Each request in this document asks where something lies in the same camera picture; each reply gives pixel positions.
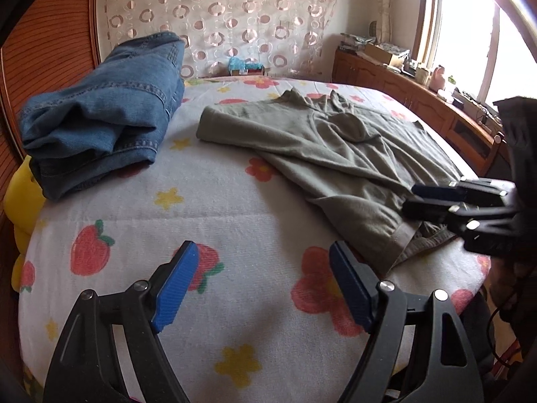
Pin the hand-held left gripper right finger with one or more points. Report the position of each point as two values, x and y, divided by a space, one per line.
348 285

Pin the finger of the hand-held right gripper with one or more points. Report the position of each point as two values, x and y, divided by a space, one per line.
436 191
423 210

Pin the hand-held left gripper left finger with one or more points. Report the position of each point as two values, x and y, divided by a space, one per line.
176 285

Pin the olive green pants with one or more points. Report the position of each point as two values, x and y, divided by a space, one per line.
335 155

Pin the floral printed bed sheet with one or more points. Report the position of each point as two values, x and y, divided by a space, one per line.
209 205

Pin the pink figurine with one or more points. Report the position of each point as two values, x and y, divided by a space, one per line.
437 77

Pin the wooden low cabinet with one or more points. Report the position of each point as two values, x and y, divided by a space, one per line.
377 77

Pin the wooden framed window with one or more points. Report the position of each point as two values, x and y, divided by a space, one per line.
461 29

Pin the cardboard box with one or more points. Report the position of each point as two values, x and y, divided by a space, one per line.
381 53

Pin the yellow plush toy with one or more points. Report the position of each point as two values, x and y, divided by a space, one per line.
21 201

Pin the cream window curtain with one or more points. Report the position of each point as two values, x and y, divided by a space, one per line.
384 4

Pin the blue denim jeans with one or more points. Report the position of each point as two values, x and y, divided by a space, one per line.
105 105

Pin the blue tissue pack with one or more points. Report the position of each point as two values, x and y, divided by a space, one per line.
240 65

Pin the wooden slatted wardrobe panel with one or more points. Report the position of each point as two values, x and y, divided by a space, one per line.
42 50

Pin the circle patterned sheer curtain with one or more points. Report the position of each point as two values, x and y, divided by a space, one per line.
218 16

